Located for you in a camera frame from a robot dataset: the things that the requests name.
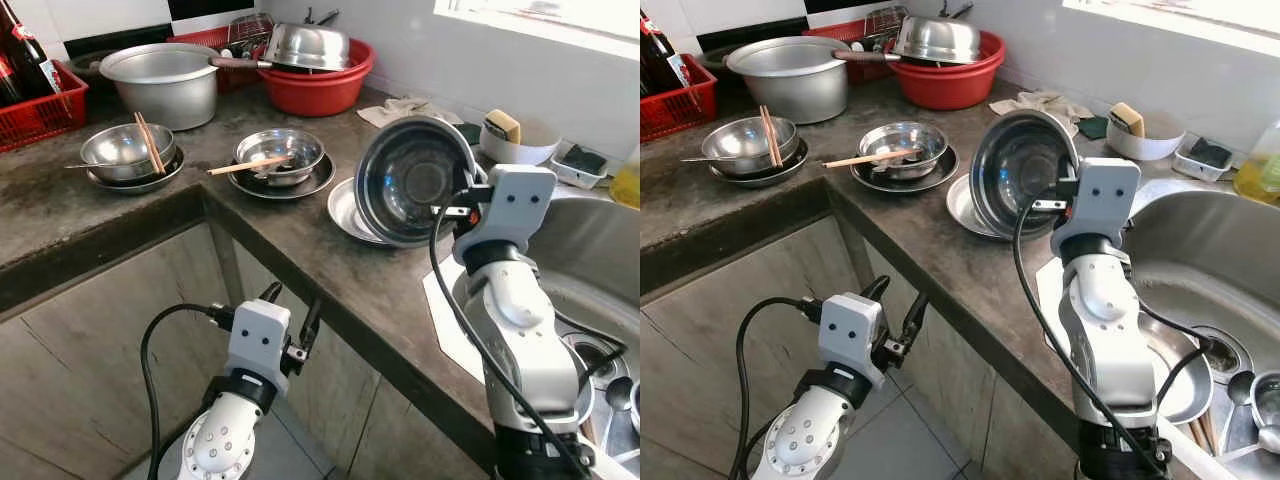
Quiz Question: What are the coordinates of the yellow dish soap bottle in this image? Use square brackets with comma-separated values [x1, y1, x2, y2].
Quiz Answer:
[610, 148, 641, 211]
[1231, 120, 1280, 207]

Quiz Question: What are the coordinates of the stainless steel spoon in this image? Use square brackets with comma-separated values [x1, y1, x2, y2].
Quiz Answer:
[1227, 370, 1262, 453]
[603, 375, 637, 461]

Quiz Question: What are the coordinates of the shallow stainless steel plate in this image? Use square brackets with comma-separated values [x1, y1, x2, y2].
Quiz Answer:
[227, 153, 337, 201]
[85, 148, 187, 196]
[849, 147, 960, 195]
[709, 140, 810, 190]
[944, 172, 1011, 242]
[327, 177, 401, 247]

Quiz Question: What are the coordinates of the white window frame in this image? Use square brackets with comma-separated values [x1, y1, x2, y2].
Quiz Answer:
[434, 0, 641, 47]

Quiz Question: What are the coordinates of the small stainless steel bowl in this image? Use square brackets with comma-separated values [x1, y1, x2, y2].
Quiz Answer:
[857, 121, 949, 182]
[702, 115, 800, 177]
[79, 122, 177, 182]
[235, 128, 327, 188]

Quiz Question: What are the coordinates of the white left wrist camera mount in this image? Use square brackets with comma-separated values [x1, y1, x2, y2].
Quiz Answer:
[225, 299, 292, 396]
[817, 291, 890, 392]

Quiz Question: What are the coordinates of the red plastic basket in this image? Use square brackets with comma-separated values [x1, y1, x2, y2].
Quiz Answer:
[640, 54, 719, 144]
[800, 18, 897, 87]
[164, 25, 263, 96]
[0, 60, 90, 153]

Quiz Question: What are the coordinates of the wide stainless steel bowl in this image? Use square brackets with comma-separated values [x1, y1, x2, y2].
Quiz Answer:
[969, 108, 1083, 242]
[354, 115, 483, 249]

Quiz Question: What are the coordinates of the small steel cup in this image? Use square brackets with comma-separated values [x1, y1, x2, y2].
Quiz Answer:
[1249, 371, 1280, 454]

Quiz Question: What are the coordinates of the yellow sponge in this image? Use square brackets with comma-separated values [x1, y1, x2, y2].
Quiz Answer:
[1108, 101, 1147, 139]
[485, 108, 522, 146]

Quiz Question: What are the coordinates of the steel bowl in sink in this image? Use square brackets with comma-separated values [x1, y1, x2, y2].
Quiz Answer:
[1139, 309, 1217, 427]

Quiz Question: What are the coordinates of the upturned stainless steel bowl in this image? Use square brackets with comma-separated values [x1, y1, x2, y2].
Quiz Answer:
[892, 15, 984, 67]
[264, 22, 352, 72]

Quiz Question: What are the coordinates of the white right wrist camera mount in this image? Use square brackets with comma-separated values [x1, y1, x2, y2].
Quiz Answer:
[453, 164, 558, 267]
[1049, 156, 1143, 257]

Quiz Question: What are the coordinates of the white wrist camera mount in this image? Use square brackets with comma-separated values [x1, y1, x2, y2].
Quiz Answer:
[1049, 156, 1143, 257]
[453, 164, 558, 267]
[225, 299, 292, 396]
[817, 291, 890, 392]

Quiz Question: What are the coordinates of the beige dish cloth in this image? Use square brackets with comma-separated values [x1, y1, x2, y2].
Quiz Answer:
[988, 89, 1097, 127]
[357, 95, 437, 129]

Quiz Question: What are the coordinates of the stainless steel sink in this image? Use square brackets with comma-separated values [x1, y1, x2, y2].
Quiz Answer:
[1034, 184, 1280, 480]
[423, 193, 641, 480]

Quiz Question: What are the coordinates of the grey cabinet door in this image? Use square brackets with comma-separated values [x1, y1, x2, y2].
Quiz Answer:
[0, 224, 237, 480]
[640, 214, 863, 480]
[233, 243, 493, 480]
[858, 238, 1093, 480]

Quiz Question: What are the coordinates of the white ceramic bowl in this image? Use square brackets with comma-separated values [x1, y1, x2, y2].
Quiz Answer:
[1104, 108, 1187, 164]
[479, 112, 562, 167]

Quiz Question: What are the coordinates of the dark bottle red label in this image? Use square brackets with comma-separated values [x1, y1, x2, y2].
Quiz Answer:
[641, 11, 697, 97]
[5, 0, 63, 101]
[0, 48, 23, 107]

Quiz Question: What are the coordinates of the large aluminium pot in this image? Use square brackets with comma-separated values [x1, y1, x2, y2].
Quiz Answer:
[99, 42, 222, 132]
[724, 36, 852, 127]

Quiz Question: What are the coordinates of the small white tray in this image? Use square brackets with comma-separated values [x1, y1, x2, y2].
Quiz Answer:
[1171, 135, 1237, 184]
[548, 143, 610, 191]

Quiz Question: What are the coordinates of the red plastic basin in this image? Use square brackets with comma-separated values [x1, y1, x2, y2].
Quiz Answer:
[257, 37, 377, 119]
[884, 29, 1007, 112]

